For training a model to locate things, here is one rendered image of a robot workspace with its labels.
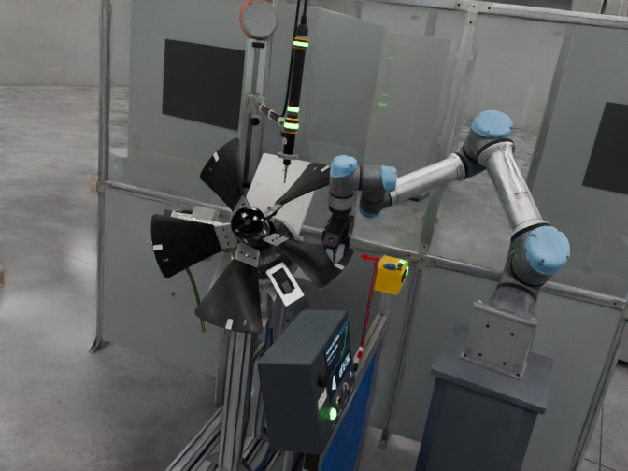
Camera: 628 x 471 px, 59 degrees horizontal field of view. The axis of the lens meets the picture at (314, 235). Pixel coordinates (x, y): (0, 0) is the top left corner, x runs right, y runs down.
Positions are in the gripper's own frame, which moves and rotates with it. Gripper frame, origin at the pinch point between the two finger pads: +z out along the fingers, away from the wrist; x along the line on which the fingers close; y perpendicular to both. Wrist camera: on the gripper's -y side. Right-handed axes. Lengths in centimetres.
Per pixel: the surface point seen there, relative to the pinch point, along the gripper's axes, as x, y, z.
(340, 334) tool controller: -18, -55, -25
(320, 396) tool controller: -19, -71, -24
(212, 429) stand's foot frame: 52, 0, 113
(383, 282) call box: -13.4, 21.3, 21.1
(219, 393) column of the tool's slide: 63, 25, 122
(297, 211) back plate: 25.7, 33.6, 7.4
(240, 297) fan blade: 26.5, -15.0, 12.4
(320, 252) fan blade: 6.1, 3.6, 0.9
